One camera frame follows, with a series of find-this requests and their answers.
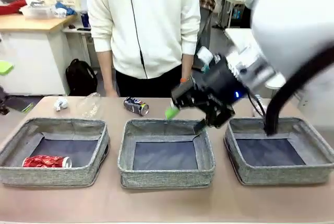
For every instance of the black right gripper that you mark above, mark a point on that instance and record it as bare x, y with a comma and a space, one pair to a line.
221, 80

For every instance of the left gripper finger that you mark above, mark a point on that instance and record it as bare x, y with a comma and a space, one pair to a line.
26, 107
5, 68

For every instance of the white paper ball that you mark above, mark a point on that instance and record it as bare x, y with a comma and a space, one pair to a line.
60, 104

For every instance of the small plastic water bottle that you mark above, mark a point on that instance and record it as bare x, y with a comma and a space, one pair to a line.
258, 106

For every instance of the crushed red soda can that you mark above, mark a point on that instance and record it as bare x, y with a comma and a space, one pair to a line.
44, 162

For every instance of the crushed blue soda can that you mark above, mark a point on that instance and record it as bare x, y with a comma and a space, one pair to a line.
135, 105

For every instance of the person's left forearm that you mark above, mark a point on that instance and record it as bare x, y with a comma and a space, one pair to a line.
187, 64

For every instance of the person's right forearm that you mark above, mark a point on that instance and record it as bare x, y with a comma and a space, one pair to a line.
104, 70

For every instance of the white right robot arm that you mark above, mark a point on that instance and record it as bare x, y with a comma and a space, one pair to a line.
292, 17

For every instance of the person's right hand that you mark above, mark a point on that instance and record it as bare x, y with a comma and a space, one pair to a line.
111, 93

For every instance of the orange wristband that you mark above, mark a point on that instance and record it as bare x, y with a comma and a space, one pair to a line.
184, 80

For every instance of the wooden top desk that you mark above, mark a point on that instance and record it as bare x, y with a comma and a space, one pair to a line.
31, 24

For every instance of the black trousers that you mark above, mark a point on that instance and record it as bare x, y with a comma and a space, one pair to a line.
146, 88

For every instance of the red cloth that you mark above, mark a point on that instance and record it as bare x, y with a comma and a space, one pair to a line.
10, 7

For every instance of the black backpack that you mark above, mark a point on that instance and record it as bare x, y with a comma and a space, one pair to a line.
81, 77

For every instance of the white plastic crate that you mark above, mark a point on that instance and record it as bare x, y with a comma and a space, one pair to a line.
36, 11

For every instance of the grey fabric basket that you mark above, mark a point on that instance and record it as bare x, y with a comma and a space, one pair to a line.
274, 175
52, 174
167, 177

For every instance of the blue cloth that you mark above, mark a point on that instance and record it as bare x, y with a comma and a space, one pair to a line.
65, 8

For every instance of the black phone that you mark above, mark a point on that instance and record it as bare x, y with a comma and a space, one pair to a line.
83, 29

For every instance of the blue drink bottle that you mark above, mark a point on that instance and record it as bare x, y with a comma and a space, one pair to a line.
84, 20

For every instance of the white knit sweater torso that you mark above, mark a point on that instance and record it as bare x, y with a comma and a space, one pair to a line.
146, 20

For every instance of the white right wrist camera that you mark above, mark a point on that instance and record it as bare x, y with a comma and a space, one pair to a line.
204, 54

